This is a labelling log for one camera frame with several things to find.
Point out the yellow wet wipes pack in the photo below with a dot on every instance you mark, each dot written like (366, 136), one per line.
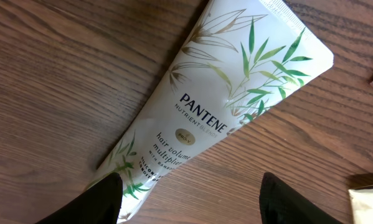
(362, 204)

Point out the white Pantene tube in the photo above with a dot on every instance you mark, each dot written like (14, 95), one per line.
(241, 59)

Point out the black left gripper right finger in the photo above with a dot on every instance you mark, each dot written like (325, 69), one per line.
(281, 204)

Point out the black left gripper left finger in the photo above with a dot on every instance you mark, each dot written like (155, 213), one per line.
(99, 204)

